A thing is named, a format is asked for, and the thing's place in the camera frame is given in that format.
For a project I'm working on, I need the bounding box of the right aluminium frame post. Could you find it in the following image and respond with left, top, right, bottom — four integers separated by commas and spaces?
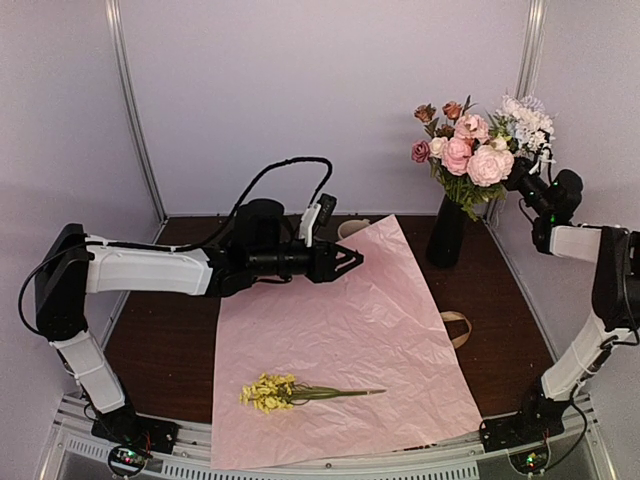
482, 0, 546, 224

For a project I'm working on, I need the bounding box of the pink wrapping paper sheet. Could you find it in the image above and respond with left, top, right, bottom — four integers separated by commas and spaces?
211, 216, 481, 470

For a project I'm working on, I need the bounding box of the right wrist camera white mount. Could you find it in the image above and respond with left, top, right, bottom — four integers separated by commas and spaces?
529, 142, 556, 175

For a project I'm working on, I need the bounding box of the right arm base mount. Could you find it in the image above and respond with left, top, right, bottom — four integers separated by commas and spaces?
479, 414, 564, 477

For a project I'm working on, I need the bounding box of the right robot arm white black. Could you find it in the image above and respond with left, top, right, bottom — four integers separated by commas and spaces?
504, 157, 639, 442

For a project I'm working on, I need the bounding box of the pink peony flower stem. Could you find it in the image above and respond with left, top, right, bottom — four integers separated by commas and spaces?
442, 138, 472, 176

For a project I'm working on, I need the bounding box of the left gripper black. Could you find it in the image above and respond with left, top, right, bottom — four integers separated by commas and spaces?
250, 235, 364, 283

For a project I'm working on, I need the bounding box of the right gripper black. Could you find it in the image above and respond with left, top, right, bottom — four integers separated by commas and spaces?
494, 145, 553, 216

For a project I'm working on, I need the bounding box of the black cylindrical vase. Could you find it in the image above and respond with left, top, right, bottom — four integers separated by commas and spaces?
426, 195, 469, 268

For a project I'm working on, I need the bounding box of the blue hydrangea flower bunch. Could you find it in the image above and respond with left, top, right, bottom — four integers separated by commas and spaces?
489, 94, 555, 160

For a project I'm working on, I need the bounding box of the orange brown flower stem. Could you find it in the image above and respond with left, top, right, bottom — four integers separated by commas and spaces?
413, 96, 474, 139

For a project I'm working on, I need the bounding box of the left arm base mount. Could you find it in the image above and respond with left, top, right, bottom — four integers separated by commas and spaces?
88, 404, 179, 479

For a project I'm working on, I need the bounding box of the green fern white flower bunch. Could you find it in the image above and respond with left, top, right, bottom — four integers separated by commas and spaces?
431, 166, 506, 221

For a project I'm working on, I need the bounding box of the beige floral mug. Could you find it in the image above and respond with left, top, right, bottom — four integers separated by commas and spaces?
337, 219, 371, 240

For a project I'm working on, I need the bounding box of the tan satin ribbon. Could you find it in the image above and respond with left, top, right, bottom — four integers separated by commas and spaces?
440, 311, 473, 350

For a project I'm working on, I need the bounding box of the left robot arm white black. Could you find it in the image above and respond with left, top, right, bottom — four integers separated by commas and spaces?
24, 195, 364, 444

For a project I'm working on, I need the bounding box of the aluminium frame post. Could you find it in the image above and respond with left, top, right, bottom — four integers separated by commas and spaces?
105, 0, 168, 223
482, 0, 546, 224

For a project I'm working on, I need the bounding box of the left aluminium frame post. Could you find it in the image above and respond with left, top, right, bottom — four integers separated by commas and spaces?
105, 0, 168, 223

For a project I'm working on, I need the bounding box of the yellow small flower bunch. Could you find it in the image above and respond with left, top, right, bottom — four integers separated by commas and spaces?
239, 373, 386, 414

